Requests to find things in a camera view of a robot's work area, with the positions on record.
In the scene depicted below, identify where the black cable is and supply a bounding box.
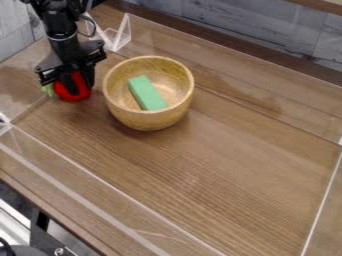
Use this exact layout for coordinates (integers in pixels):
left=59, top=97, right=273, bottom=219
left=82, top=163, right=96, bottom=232
left=0, top=236, right=18, bottom=256

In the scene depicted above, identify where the green rectangular block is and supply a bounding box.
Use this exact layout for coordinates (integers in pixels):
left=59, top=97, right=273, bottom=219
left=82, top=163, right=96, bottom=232
left=128, top=75, right=169, bottom=110

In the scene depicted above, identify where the red plush fruit green stem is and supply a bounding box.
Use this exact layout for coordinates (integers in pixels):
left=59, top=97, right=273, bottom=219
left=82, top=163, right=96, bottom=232
left=43, top=71, right=91, bottom=102

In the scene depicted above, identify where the black metal table frame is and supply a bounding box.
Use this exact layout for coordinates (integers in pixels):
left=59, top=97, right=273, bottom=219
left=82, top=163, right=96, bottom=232
left=30, top=208, right=92, bottom=256

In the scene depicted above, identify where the clear acrylic corner bracket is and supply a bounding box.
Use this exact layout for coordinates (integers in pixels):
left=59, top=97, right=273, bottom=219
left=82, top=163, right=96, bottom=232
left=86, top=14, right=131, bottom=52

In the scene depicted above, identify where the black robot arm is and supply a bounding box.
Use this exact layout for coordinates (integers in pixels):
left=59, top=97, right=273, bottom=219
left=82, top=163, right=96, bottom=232
left=20, top=0, right=107, bottom=101

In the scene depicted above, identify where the clear acrylic tray wall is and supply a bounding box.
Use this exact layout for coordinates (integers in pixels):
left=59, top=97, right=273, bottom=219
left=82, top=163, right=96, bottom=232
left=0, top=113, right=225, bottom=256

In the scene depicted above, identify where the wooden bowl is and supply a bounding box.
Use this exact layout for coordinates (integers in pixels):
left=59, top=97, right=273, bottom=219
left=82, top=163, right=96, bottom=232
left=103, top=55, right=195, bottom=131

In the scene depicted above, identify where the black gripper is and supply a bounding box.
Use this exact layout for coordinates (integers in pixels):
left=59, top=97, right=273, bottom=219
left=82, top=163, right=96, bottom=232
left=35, top=33, right=107, bottom=95

